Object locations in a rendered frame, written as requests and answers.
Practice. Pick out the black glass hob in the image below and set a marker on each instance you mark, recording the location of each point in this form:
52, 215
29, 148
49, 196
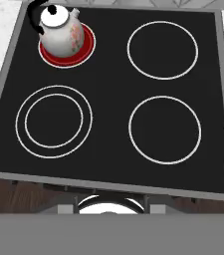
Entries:
110, 99

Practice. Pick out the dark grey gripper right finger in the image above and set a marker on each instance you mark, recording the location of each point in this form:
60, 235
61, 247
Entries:
157, 208

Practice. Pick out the brown wooden cabinet front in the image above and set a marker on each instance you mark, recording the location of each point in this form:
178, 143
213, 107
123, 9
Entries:
7, 197

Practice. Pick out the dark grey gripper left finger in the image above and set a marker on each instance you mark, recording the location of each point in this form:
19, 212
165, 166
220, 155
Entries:
65, 208

